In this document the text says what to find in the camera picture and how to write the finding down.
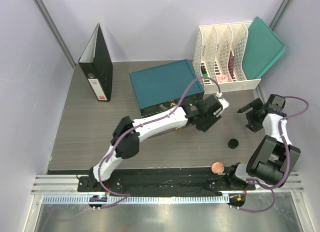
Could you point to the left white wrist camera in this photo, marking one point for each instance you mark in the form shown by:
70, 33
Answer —
223, 104

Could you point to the teal folder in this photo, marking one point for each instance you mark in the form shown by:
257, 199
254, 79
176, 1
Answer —
263, 49

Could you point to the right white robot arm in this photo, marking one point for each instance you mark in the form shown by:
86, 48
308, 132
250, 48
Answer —
275, 156

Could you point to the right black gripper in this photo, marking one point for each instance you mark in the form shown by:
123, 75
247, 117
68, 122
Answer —
253, 125

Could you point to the black lever arch binder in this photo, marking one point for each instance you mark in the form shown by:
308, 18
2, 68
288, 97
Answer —
97, 66

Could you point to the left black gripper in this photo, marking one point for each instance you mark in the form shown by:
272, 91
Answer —
203, 126

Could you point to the pink sticky notes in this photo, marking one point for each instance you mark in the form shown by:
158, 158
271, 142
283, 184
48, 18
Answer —
222, 78

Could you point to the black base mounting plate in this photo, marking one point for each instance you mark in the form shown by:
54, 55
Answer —
173, 182

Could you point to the dark red booklet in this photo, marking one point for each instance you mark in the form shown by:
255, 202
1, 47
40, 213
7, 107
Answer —
231, 63

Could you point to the teal makeup drawer organizer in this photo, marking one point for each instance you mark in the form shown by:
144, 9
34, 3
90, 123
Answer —
160, 88

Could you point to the green black marker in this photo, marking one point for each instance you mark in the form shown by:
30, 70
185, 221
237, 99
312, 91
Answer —
204, 71

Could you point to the orange round powder puff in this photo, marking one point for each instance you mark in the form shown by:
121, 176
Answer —
217, 168

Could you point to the white slotted cable duct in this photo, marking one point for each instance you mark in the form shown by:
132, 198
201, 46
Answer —
100, 199

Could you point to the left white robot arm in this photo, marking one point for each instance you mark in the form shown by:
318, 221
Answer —
130, 133

